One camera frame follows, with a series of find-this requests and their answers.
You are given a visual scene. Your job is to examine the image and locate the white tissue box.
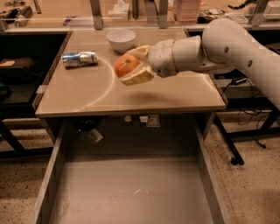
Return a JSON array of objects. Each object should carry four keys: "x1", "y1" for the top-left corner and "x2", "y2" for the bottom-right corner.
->
[{"x1": 111, "y1": 0, "x2": 130, "y2": 20}]

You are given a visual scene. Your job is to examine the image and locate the orange fruit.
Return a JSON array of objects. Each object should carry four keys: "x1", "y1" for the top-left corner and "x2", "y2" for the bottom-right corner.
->
[{"x1": 115, "y1": 54, "x2": 140, "y2": 78}]

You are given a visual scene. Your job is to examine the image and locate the open grey metal drawer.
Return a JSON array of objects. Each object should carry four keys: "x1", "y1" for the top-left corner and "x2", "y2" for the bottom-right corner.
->
[{"x1": 30, "y1": 117, "x2": 232, "y2": 224}]

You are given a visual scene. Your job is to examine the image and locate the black power adapter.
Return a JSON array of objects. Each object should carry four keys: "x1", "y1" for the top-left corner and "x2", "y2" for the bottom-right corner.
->
[{"x1": 231, "y1": 76, "x2": 248, "y2": 86}]

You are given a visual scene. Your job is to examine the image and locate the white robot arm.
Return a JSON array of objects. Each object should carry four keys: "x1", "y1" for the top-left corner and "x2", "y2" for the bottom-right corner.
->
[{"x1": 120, "y1": 18, "x2": 280, "y2": 109}]

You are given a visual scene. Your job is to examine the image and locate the white ceramic bowl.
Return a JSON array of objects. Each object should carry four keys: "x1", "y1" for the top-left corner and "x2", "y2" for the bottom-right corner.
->
[{"x1": 107, "y1": 30, "x2": 136, "y2": 53}]

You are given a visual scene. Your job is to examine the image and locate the black desk left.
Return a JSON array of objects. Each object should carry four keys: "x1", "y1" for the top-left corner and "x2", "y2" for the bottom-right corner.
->
[{"x1": 0, "y1": 31, "x2": 70, "y2": 159}]

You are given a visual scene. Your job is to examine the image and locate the crushed blue silver can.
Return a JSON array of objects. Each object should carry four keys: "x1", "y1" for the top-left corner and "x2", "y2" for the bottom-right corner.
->
[{"x1": 61, "y1": 51, "x2": 98, "y2": 68}]

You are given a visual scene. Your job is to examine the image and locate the black desk frame right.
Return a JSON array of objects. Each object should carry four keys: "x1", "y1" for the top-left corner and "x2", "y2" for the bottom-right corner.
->
[{"x1": 213, "y1": 109, "x2": 280, "y2": 165}]

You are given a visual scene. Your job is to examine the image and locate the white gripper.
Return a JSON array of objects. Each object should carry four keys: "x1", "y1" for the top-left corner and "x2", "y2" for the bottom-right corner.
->
[{"x1": 120, "y1": 39, "x2": 177, "y2": 86}]

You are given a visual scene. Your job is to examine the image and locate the beige counter cabinet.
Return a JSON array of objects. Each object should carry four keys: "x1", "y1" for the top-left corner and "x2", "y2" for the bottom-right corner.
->
[{"x1": 31, "y1": 27, "x2": 228, "y2": 144}]

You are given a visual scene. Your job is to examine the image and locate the pink stacked trays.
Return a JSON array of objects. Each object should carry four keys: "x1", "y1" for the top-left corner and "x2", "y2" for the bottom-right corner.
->
[{"x1": 172, "y1": 0, "x2": 201, "y2": 23}]

